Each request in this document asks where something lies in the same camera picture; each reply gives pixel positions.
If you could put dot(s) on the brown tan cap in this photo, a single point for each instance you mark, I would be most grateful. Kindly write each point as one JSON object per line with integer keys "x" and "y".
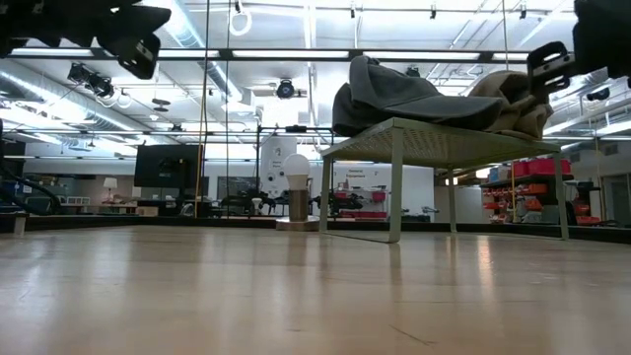
{"x": 527, "y": 120}

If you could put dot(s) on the white bulb lamp wooden base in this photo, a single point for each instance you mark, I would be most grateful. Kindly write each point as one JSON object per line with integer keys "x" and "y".
{"x": 297, "y": 170}

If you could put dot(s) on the black monitor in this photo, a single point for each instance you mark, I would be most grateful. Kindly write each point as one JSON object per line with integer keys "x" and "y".
{"x": 167, "y": 165}

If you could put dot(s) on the black aluminium rig frame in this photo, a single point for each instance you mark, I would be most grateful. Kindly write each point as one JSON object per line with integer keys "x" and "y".
{"x": 227, "y": 54}

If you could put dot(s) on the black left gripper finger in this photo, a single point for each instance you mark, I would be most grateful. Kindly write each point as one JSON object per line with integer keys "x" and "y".
{"x": 140, "y": 22}
{"x": 143, "y": 56}

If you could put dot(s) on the black ceiling spotlight cluster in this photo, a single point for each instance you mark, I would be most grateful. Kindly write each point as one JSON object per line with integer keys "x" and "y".
{"x": 91, "y": 79}

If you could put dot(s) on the red bin wall rack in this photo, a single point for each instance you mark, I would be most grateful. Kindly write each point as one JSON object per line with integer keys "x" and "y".
{"x": 367, "y": 197}

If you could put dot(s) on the small white shade lamp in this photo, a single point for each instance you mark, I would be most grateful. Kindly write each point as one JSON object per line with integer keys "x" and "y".
{"x": 109, "y": 182}

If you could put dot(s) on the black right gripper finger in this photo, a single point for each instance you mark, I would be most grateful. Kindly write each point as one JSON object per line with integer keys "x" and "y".
{"x": 549, "y": 69}

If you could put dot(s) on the round black ceiling camera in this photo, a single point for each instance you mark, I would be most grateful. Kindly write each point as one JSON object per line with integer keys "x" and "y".
{"x": 285, "y": 90}

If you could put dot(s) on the small white post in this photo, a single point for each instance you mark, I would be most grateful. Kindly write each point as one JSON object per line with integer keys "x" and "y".
{"x": 20, "y": 224}

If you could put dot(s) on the red bin storage rack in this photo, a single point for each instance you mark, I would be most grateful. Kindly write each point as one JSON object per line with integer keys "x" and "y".
{"x": 542, "y": 166}

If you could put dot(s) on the green perforated metal shelf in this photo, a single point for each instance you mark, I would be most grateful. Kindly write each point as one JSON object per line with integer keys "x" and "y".
{"x": 443, "y": 143}

